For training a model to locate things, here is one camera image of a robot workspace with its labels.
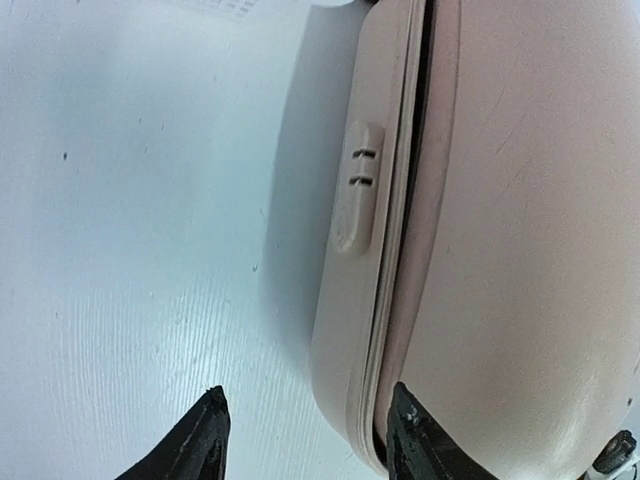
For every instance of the pink hard-shell suitcase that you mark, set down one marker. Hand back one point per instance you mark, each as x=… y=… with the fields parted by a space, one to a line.
x=484 y=239

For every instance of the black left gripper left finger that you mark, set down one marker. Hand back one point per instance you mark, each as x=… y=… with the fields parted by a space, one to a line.
x=195 y=447

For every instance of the white perforated plastic basket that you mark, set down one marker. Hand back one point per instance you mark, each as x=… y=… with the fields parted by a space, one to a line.
x=227 y=9

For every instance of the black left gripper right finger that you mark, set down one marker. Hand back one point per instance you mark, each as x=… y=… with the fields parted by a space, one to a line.
x=418 y=448

